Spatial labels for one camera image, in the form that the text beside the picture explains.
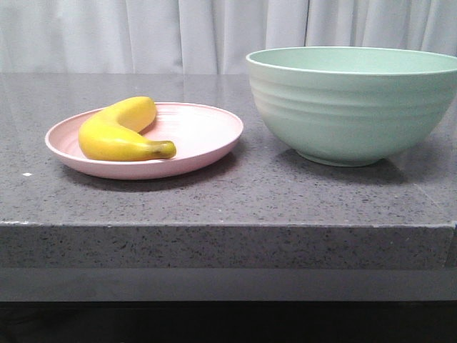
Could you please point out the white curtain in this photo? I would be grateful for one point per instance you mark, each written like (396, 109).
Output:
(206, 37)

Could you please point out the pink plate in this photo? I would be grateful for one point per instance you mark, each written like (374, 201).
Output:
(202, 135)

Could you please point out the yellow banana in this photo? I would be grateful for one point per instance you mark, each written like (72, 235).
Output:
(113, 134)

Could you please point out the green ribbed bowl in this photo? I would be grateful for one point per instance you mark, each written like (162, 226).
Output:
(351, 106)

